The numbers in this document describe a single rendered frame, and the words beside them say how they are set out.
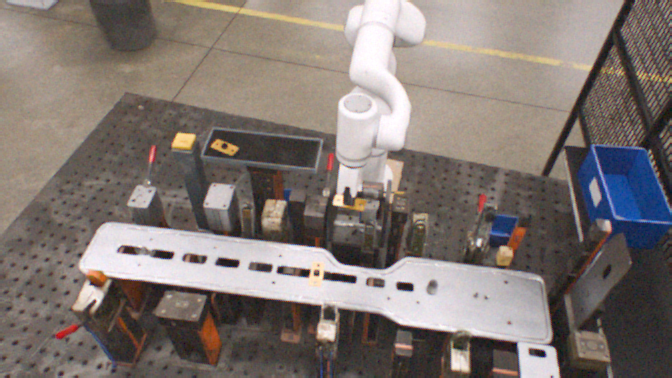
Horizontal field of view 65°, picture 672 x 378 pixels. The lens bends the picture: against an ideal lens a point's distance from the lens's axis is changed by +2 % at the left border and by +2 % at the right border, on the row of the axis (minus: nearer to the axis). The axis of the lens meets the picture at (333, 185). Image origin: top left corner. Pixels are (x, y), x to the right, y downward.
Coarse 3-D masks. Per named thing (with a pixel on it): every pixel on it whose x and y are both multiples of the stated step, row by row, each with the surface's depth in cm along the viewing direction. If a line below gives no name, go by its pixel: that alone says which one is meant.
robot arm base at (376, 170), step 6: (384, 156) 195; (372, 162) 194; (378, 162) 195; (384, 162) 198; (366, 168) 197; (372, 168) 197; (378, 168) 198; (384, 168) 201; (366, 174) 200; (372, 174) 200; (378, 174) 201; (384, 174) 207; (390, 174) 210; (366, 180) 203; (372, 180) 203; (378, 180) 204; (384, 180) 208; (360, 186) 206
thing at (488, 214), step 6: (486, 204) 146; (492, 204) 146; (486, 210) 146; (492, 210) 146; (480, 216) 149; (486, 216) 144; (492, 216) 143; (480, 222) 149; (486, 222) 149; (492, 222) 148; (480, 228) 150; (486, 228) 151; (474, 234) 154; (480, 234) 153; (486, 234) 151; (474, 240) 154; (486, 240) 153; (474, 246) 155
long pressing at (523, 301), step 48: (96, 240) 163; (144, 240) 163; (192, 240) 163; (240, 240) 163; (240, 288) 152; (288, 288) 152; (336, 288) 152; (384, 288) 152; (480, 288) 153; (528, 288) 153; (480, 336) 144; (528, 336) 143
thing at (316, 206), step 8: (312, 200) 164; (320, 200) 164; (312, 208) 162; (320, 208) 162; (304, 216) 161; (312, 216) 160; (320, 216) 160; (304, 224) 166; (312, 224) 163; (320, 224) 163; (304, 232) 168; (312, 232) 166; (320, 232) 166; (312, 240) 172; (320, 240) 171
